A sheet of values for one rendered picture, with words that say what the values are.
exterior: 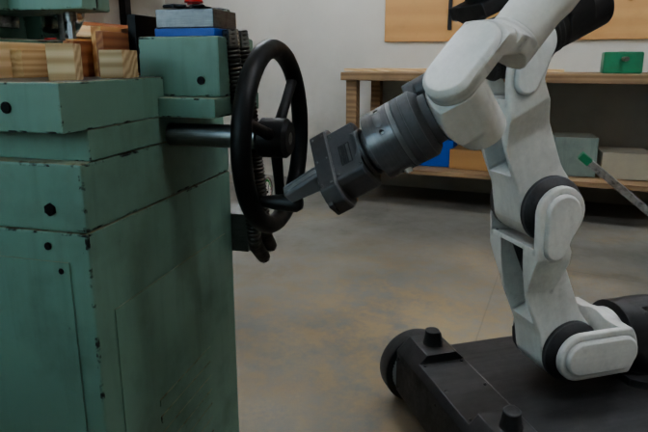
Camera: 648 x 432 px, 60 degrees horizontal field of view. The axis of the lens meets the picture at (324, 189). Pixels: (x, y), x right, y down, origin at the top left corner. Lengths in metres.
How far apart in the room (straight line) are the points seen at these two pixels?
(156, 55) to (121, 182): 0.21
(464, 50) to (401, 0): 3.50
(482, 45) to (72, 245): 0.56
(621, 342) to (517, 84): 0.65
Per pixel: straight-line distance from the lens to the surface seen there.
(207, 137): 0.88
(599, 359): 1.44
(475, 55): 0.66
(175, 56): 0.90
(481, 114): 0.68
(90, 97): 0.77
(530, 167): 1.23
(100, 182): 0.79
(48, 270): 0.82
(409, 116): 0.67
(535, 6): 0.73
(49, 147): 0.80
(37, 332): 0.88
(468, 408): 1.34
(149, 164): 0.88
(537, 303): 1.34
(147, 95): 0.87
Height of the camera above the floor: 0.93
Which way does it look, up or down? 13 degrees down
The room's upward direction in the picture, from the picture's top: straight up
